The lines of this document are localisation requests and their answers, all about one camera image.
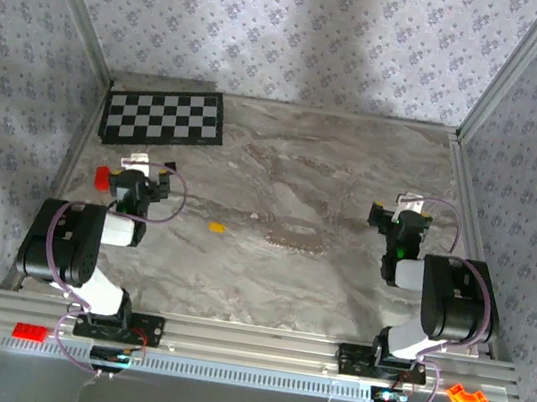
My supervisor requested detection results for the silver metal key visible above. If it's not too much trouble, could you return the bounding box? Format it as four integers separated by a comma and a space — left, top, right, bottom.
264, 232, 329, 257

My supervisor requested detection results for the red plastic block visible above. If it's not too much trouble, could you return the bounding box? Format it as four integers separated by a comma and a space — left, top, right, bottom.
92, 164, 113, 191

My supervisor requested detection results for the black and grey checkerboard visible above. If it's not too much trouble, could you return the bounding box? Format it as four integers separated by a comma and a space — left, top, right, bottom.
96, 75, 231, 163

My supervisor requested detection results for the flat red brick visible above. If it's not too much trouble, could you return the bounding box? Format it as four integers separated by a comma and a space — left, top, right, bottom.
10, 321, 50, 344

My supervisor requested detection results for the orange curved plastic piece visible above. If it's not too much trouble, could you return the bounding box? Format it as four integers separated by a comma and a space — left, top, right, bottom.
445, 382, 493, 402

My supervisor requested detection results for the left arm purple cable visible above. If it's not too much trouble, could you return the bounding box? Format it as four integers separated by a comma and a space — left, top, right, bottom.
28, 148, 192, 388

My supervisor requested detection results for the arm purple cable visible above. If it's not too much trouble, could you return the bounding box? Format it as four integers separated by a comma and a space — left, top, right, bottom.
377, 194, 510, 402
28, 148, 192, 388

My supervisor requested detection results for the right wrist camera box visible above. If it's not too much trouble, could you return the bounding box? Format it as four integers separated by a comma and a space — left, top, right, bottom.
394, 191, 426, 218

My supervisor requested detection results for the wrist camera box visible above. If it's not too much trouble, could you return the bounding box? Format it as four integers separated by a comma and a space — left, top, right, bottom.
118, 151, 153, 175
394, 191, 426, 218

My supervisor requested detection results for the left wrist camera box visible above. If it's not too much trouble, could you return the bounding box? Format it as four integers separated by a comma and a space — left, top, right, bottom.
118, 151, 153, 175

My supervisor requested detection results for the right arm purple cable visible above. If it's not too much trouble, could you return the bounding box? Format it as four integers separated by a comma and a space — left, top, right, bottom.
377, 194, 510, 402

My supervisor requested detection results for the aluminium table edge rail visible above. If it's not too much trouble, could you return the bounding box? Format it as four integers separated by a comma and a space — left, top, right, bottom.
2, 69, 115, 300
111, 75, 463, 138
417, 129, 531, 361

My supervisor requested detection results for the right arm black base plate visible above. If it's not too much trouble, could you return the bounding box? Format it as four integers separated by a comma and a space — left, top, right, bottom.
336, 342, 430, 386

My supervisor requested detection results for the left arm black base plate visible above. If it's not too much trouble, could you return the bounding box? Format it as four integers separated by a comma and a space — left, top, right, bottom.
72, 304, 166, 349

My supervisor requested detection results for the thin red wire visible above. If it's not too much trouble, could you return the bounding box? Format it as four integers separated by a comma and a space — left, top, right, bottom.
124, 325, 152, 352

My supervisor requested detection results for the aluminium frame post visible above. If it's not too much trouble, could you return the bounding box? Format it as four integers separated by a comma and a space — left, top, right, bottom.
456, 0, 537, 151
12, 0, 128, 88

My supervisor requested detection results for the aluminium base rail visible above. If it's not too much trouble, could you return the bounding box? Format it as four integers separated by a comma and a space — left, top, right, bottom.
0, 286, 526, 402

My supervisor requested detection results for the slotted grey cable duct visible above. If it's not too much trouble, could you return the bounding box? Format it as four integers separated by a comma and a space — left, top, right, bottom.
0, 326, 377, 402

